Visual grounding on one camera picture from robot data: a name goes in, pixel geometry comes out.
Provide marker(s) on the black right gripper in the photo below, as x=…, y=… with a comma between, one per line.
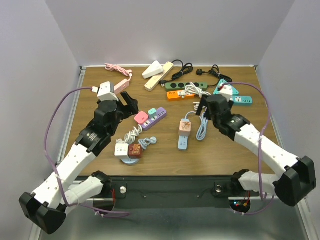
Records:
x=203, y=103

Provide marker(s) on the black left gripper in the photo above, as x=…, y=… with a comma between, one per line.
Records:
x=132, y=108

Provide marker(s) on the teal cube adapter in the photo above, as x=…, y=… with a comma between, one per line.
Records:
x=152, y=113

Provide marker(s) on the pink cube socket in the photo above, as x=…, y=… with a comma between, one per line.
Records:
x=185, y=127

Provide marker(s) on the dark red cube socket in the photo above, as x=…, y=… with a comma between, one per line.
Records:
x=135, y=151

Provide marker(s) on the light blue power strip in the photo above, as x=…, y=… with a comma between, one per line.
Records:
x=182, y=143

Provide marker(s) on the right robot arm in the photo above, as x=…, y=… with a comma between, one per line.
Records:
x=293, y=178

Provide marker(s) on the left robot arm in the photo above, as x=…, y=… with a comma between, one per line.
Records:
x=49, y=204

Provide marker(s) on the pink plug adapter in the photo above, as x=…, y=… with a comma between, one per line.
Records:
x=141, y=117

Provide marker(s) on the teal triangular socket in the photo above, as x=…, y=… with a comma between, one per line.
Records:
x=235, y=92

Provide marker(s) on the pink power strip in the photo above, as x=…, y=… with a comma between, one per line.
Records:
x=121, y=86

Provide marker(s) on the purple power strip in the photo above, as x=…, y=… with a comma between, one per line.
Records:
x=161, y=113

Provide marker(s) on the orange power strip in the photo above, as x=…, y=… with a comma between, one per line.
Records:
x=179, y=95

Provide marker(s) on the teal rectangular power strip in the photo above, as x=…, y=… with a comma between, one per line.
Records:
x=242, y=100

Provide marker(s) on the beige power strip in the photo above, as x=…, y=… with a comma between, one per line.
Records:
x=154, y=80

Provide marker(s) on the green power strip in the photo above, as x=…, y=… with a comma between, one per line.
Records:
x=177, y=86

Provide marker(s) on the white cube socket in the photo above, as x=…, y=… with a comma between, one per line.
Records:
x=121, y=150

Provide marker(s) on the white triangular socket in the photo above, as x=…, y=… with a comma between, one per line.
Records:
x=154, y=69

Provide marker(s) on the round blue socket base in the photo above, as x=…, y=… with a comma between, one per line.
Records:
x=130, y=161

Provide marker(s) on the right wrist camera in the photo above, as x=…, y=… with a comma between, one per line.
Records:
x=226, y=91

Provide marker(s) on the grey-blue plug with cable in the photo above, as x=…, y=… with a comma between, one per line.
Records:
x=145, y=142

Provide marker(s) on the aluminium frame rail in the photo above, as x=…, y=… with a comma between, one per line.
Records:
x=64, y=125

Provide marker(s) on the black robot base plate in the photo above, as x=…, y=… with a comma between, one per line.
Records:
x=171, y=192

